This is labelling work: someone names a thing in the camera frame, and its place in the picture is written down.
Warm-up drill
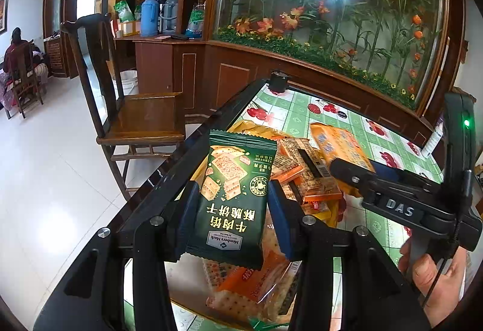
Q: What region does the small yellow box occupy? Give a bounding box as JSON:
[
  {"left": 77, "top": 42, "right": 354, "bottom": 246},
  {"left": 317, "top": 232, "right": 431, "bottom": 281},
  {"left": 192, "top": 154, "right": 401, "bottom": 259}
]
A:
[{"left": 117, "top": 21, "right": 142, "bottom": 38}]

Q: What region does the framed wall picture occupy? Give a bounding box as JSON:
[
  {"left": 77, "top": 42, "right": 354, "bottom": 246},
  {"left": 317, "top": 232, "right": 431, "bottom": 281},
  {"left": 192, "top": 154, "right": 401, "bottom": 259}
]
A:
[{"left": 0, "top": 0, "right": 10, "bottom": 35}]

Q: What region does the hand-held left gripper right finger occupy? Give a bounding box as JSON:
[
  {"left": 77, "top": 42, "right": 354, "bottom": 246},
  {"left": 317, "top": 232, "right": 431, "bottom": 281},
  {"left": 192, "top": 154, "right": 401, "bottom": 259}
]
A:
[{"left": 268, "top": 180, "right": 433, "bottom": 331}]

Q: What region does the brown cracker packet black strip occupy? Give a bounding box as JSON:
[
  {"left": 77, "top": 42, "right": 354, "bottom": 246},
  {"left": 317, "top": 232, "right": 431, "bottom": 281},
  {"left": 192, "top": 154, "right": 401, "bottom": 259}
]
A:
[
  {"left": 304, "top": 201, "right": 331, "bottom": 220},
  {"left": 277, "top": 138, "right": 333, "bottom": 188},
  {"left": 292, "top": 180, "right": 344, "bottom": 205}
]

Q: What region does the grey thermos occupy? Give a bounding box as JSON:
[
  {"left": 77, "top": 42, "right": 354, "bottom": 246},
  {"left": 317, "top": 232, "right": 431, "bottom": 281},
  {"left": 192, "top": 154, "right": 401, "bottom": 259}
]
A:
[{"left": 159, "top": 0, "right": 180, "bottom": 33}]

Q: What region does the person's right hand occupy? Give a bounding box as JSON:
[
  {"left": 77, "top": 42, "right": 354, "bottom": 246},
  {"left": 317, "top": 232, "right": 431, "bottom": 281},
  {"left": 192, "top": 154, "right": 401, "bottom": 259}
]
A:
[{"left": 398, "top": 236, "right": 469, "bottom": 328}]

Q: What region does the yellow orange cracker packet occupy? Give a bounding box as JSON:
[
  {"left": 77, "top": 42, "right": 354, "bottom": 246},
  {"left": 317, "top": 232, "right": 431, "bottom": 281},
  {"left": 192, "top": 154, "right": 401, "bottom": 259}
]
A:
[{"left": 309, "top": 122, "right": 376, "bottom": 175}]

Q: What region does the brown wooden chair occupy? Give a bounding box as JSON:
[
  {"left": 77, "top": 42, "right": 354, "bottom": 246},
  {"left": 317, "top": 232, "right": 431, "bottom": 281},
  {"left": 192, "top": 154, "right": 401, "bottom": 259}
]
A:
[{"left": 4, "top": 42, "right": 44, "bottom": 119}]

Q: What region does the dark wooden chair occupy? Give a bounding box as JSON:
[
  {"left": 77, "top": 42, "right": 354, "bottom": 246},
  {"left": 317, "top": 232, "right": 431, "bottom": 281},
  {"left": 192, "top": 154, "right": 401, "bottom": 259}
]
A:
[{"left": 60, "top": 13, "right": 187, "bottom": 201}]

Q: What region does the orange label cracker packet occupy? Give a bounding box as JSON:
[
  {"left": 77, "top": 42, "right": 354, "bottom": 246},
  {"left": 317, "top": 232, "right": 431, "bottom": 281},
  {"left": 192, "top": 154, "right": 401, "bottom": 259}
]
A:
[{"left": 206, "top": 257, "right": 299, "bottom": 324}]

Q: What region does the small black cup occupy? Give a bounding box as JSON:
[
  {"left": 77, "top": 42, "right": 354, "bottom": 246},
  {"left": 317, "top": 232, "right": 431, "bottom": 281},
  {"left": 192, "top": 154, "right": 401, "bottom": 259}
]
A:
[{"left": 268, "top": 70, "right": 293, "bottom": 94}]

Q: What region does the glass flower display cabinet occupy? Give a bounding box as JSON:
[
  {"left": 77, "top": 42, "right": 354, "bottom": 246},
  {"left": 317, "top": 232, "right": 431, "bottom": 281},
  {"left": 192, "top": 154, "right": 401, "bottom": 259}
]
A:
[{"left": 206, "top": 0, "right": 466, "bottom": 150}]

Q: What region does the white bucket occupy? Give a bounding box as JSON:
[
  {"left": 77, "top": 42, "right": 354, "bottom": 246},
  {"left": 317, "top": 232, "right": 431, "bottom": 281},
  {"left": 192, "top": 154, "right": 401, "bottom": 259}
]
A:
[{"left": 121, "top": 74, "right": 139, "bottom": 96}]

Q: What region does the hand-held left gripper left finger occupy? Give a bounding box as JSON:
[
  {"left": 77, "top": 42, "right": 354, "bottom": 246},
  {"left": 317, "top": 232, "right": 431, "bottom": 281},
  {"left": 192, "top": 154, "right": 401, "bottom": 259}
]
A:
[{"left": 32, "top": 182, "right": 200, "bottom": 331}]

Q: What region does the white spray bottle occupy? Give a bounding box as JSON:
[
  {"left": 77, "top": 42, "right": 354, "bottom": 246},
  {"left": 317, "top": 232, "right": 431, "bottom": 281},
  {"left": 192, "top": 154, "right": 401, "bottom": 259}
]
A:
[{"left": 421, "top": 116, "right": 446, "bottom": 160}]

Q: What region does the wooden side counter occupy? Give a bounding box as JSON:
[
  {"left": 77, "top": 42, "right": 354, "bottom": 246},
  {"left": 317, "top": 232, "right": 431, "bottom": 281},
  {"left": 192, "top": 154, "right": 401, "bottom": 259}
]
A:
[{"left": 113, "top": 33, "right": 212, "bottom": 116}]

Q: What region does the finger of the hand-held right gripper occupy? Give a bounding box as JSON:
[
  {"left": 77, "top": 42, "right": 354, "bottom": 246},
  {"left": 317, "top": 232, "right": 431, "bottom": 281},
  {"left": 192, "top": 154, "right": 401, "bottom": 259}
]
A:
[
  {"left": 373, "top": 164, "right": 416, "bottom": 184},
  {"left": 330, "top": 158, "right": 382, "bottom": 203}
]

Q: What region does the dark green cracker packet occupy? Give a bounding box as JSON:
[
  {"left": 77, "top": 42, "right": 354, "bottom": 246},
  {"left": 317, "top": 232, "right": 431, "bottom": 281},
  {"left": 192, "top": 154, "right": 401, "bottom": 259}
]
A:
[{"left": 177, "top": 129, "right": 278, "bottom": 271}]

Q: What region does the blue thermos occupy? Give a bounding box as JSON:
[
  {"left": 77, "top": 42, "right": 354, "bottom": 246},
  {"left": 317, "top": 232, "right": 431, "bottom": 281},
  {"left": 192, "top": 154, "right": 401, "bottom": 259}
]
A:
[{"left": 140, "top": 0, "right": 159, "bottom": 37}]

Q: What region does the black thin cable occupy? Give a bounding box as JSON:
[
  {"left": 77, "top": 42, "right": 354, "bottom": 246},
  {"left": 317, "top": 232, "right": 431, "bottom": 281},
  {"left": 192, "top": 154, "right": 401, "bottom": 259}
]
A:
[{"left": 421, "top": 169, "right": 472, "bottom": 308}]

